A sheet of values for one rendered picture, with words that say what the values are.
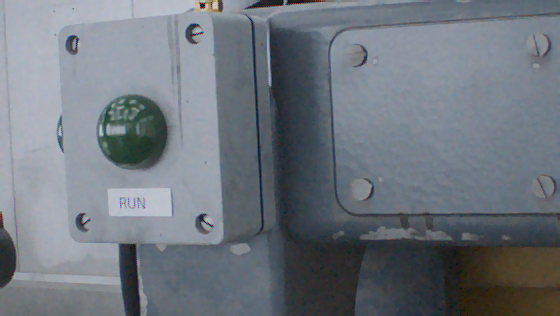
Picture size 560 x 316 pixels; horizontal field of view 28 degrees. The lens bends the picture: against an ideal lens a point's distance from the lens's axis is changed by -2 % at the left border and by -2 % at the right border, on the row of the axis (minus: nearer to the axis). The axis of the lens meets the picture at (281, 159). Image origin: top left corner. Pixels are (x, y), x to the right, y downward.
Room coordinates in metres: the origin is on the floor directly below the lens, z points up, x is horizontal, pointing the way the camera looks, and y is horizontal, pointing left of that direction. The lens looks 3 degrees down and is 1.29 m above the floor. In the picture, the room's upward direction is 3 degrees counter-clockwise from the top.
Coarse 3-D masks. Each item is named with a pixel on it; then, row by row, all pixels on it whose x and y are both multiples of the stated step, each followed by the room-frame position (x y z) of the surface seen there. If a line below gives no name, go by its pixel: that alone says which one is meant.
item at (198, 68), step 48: (96, 48) 0.45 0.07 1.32; (144, 48) 0.44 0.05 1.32; (192, 48) 0.43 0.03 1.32; (240, 48) 0.45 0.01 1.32; (96, 96) 0.45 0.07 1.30; (192, 96) 0.43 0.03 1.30; (240, 96) 0.44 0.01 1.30; (96, 144) 0.45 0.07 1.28; (192, 144) 0.43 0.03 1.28; (240, 144) 0.44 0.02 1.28; (96, 192) 0.45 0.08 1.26; (192, 192) 0.43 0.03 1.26; (240, 192) 0.44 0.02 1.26; (96, 240) 0.45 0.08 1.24; (144, 240) 0.44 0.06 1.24; (192, 240) 0.43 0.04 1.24
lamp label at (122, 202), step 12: (108, 192) 0.45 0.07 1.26; (120, 192) 0.45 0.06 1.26; (132, 192) 0.45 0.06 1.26; (144, 192) 0.44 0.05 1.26; (156, 192) 0.44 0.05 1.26; (168, 192) 0.44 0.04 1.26; (120, 204) 0.45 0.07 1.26; (132, 204) 0.45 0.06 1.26; (144, 204) 0.44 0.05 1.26; (156, 204) 0.44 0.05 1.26; (168, 204) 0.44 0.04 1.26
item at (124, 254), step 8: (120, 248) 0.52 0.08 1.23; (128, 248) 0.52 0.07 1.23; (120, 256) 0.52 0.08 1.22; (128, 256) 0.52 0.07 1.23; (120, 264) 0.53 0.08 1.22; (128, 264) 0.52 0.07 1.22; (136, 264) 0.52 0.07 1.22; (120, 272) 0.53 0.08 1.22; (128, 272) 0.52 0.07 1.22; (136, 272) 0.52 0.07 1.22; (120, 280) 0.53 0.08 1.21; (128, 280) 0.52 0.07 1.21; (136, 280) 0.52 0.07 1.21; (128, 288) 0.52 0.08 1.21; (136, 288) 0.52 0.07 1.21; (128, 296) 0.53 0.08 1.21; (136, 296) 0.53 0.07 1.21; (128, 304) 0.53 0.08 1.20; (136, 304) 0.53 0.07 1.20; (128, 312) 0.53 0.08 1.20; (136, 312) 0.53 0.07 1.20
